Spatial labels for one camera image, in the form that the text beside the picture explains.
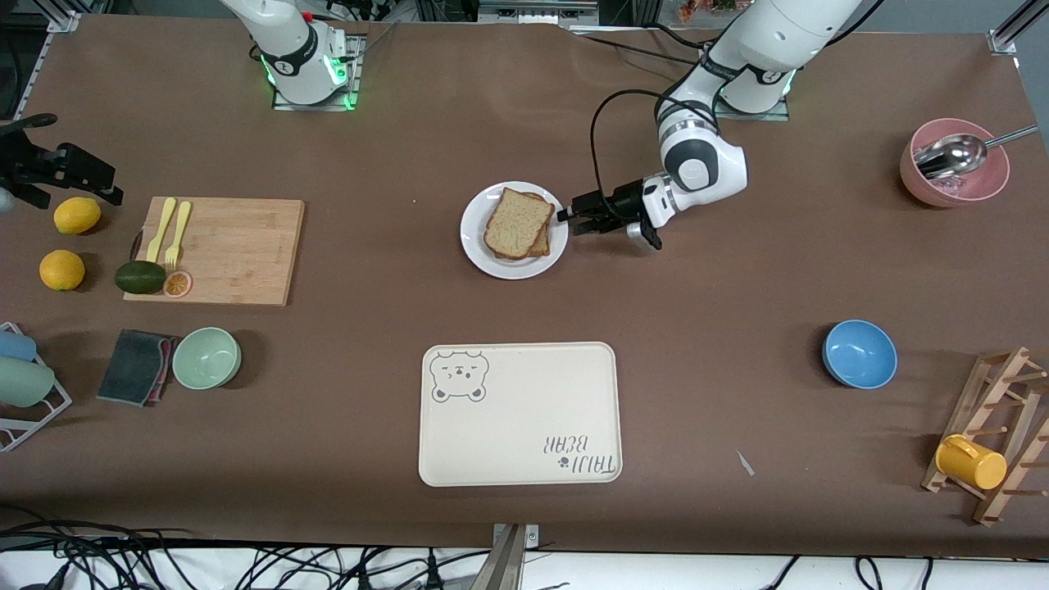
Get plain bread slice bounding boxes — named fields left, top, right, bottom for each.
left=484, top=187, right=556, bottom=261

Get round white plate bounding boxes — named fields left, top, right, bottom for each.
left=460, top=180, right=570, bottom=281

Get yellow lemon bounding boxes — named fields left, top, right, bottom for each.
left=39, top=249, right=86, bottom=292
left=53, top=197, right=102, bottom=236

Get yellow plastic knife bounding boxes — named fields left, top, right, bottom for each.
left=146, top=197, right=178, bottom=265

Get yellow plastic fork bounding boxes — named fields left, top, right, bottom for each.
left=165, top=201, right=193, bottom=273

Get bamboo cutting board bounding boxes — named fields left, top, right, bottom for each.
left=123, top=197, right=306, bottom=307

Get pink cloth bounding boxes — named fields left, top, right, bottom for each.
left=156, top=336, right=179, bottom=402

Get dark grey cloth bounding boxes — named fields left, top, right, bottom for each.
left=96, top=329, right=175, bottom=407

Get blue cup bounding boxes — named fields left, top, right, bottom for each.
left=0, top=329, right=39, bottom=363

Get mint green bowl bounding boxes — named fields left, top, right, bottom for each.
left=171, top=327, right=243, bottom=391

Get pale green cup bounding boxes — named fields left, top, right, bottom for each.
left=0, top=357, right=57, bottom=408

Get cream bear print tray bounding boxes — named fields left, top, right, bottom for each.
left=418, top=341, right=624, bottom=488

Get grey box behind table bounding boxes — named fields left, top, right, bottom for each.
left=478, top=0, right=601, bottom=25

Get blue bowl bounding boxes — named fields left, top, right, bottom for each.
left=822, top=319, right=899, bottom=390

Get metal scoop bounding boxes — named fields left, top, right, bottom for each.
left=912, top=123, right=1040, bottom=181

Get pink bowl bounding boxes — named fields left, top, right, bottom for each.
left=899, top=118, right=1011, bottom=209

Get yellow mug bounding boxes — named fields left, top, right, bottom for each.
left=935, top=433, right=1008, bottom=491

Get wooden peg rack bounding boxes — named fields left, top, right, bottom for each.
left=920, top=346, right=1049, bottom=527

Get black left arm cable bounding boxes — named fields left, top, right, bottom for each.
left=590, top=88, right=697, bottom=216

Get black cable on table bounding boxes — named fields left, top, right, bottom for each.
left=574, top=25, right=714, bottom=70

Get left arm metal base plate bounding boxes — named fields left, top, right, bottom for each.
left=699, top=41, right=792, bottom=122

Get white wire rack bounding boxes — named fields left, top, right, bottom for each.
left=0, top=321, right=73, bottom=453

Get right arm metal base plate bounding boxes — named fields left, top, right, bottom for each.
left=272, top=33, right=361, bottom=111

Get tangled black floor cables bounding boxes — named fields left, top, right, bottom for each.
left=0, top=504, right=493, bottom=590

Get metal clamp bracket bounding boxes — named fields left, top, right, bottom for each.
left=465, top=523, right=540, bottom=590

